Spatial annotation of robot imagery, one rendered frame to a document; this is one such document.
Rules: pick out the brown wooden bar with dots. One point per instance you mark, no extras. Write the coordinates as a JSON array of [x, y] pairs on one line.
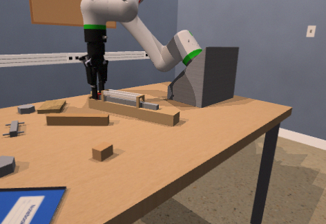
[[77, 119]]

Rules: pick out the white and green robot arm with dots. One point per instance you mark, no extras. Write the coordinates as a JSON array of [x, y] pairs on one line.
[[182, 47]]

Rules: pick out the blue notebook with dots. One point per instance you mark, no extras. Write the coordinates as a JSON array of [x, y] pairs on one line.
[[30, 205]]

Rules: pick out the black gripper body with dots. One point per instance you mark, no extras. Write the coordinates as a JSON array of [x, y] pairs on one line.
[[95, 51]]

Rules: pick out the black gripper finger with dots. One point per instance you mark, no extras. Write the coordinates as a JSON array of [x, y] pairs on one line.
[[102, 71], [91, 74]]

